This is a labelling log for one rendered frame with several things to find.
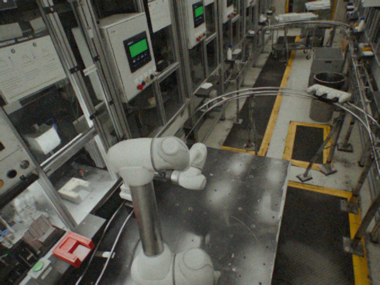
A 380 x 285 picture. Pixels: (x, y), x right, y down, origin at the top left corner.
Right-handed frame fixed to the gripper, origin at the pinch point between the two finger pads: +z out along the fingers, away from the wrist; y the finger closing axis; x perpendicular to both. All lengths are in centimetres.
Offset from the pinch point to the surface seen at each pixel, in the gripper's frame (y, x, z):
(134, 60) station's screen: 60, -35, 15
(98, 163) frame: -0.9, 3.3, 38.7
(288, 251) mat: -94, -30, -99
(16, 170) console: 45, 56, 19
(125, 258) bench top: -28, 46, -6
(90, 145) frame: 16.1, 3.3, 37.9
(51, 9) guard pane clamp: 97, 8, 19
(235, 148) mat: -94, -156, -22
